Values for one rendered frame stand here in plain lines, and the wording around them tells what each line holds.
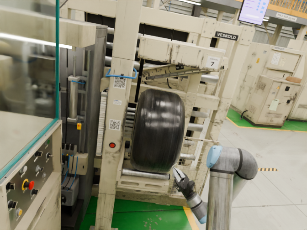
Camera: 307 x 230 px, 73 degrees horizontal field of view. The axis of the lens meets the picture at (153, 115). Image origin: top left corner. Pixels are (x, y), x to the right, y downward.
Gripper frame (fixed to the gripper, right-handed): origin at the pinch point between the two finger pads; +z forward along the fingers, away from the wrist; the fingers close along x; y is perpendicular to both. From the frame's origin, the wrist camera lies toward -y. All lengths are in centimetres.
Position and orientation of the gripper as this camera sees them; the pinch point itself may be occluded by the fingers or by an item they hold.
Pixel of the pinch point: (174, 169)
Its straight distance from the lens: 139.8
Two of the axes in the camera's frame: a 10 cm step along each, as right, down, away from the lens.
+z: -5.5, -8.2, 1.7
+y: -3.2, 3.9, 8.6
